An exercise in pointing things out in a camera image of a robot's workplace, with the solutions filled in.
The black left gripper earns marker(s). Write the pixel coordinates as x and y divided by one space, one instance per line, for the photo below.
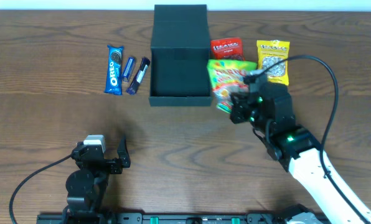
108 165

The dark green open box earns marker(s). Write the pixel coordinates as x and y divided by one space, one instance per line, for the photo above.
180 50

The yellow Hacks candy bag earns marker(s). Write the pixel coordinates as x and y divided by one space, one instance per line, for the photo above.
270 53

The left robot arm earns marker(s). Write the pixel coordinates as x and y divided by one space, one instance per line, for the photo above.
87 186

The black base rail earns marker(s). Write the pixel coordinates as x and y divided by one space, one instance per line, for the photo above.
138 218

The dark blue snack bar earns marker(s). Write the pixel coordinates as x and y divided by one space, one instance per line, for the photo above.
133 88

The blue Oreo cookie pack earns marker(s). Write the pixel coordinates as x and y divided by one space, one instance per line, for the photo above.
113 74

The red Hacks candy bag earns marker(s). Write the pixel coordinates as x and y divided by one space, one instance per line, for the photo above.
227 48

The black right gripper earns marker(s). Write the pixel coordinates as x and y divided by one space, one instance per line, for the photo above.
239 107

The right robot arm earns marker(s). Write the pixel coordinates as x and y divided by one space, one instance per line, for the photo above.
269 110

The green Haribo gummy bag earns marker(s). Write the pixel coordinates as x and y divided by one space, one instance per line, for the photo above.
226 77

